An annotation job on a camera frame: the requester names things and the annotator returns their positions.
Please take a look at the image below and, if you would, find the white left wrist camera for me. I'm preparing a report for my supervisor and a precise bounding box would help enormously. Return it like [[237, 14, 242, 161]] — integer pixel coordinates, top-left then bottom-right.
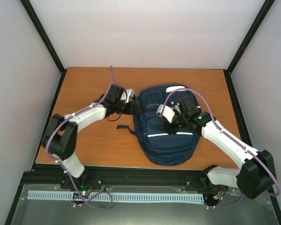
[[120, 89, 135, 103]]

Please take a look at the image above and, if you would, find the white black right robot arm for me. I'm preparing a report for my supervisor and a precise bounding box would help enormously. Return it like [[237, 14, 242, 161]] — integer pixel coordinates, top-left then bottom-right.
[[156, 96, 278, 199]]

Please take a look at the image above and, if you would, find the light blue slotted cable duct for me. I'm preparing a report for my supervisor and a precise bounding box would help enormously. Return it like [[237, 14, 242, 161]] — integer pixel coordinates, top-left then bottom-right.
[[27, 190, 204, 204]]

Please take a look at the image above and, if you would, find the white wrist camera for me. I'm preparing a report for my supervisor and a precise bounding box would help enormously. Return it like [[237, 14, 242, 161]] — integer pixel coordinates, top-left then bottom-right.
[[120, 89, 135, 103], [156, 104, 176, 123]]

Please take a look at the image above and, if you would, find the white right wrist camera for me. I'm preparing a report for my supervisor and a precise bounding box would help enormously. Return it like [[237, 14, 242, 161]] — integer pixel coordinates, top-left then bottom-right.
[[156, 104, 176, 123]]

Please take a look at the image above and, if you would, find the navy blue student backpack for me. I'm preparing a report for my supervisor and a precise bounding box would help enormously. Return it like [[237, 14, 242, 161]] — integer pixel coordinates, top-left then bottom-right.
[[117, 83, 200, 166]]

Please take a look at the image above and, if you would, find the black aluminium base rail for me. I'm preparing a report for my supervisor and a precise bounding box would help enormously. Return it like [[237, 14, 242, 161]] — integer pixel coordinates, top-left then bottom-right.
[[20, 164, 238, 194]]

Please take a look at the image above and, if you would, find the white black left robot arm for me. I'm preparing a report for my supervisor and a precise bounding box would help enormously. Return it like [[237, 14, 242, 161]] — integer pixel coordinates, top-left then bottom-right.
[[42, 84, 141, 189]]

